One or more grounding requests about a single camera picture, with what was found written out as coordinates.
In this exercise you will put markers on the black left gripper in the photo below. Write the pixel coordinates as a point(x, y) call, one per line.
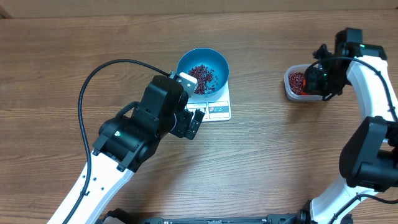
point(185, 117)

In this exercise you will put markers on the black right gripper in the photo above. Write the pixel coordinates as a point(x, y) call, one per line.
point(312, 88)

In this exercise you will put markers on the red plastic measuring scoop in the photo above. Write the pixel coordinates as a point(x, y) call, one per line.
point(305, 90)

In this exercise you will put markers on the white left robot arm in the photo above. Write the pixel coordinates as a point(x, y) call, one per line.
point(126, 141)

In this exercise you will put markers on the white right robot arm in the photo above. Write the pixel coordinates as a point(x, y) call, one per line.
point(368, 161)

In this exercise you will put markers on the white digital kitchen scale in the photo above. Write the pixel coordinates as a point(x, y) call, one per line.
point(216, 107)

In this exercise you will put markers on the red adzuki beans in bowl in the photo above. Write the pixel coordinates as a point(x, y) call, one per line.
point(207, 81)

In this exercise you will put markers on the blue bowl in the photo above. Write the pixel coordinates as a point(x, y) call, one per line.
point(209, 57)

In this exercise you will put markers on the red adzuki beans in container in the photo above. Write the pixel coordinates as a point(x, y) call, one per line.
point(296, 82)

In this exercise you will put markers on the clear plastic bean container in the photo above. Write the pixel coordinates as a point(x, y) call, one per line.
point(290, 94)

